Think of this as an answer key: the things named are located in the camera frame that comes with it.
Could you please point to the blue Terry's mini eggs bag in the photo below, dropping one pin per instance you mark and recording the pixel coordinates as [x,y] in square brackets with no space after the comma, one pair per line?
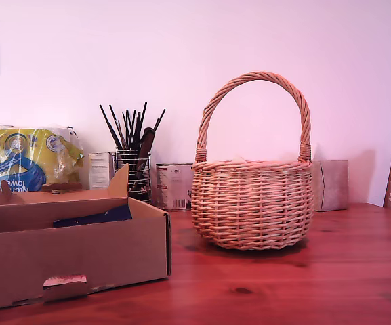
[114,214]

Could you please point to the woven wicker basket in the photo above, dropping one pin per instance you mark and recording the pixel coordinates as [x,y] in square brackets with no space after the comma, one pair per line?
[252,206]

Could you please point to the brown cardboard box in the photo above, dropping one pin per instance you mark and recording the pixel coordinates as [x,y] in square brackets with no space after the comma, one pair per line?
[80,243]

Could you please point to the white labelled tin can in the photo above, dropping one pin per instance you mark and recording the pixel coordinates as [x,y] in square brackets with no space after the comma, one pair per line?
[173,186]

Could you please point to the dark brown flat tool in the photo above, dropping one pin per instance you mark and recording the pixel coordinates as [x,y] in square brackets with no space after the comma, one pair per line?
[146,142]

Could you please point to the black thin stick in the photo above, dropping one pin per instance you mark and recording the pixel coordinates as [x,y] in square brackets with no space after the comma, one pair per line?
[111,127]
[118,125]
[142,122]
[159,119]

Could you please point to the small white carton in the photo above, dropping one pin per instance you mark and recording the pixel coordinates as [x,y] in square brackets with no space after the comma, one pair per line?
[99,171]

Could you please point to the yellow kitchen towel pack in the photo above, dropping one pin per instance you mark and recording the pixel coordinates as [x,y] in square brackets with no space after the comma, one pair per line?
[22,159]

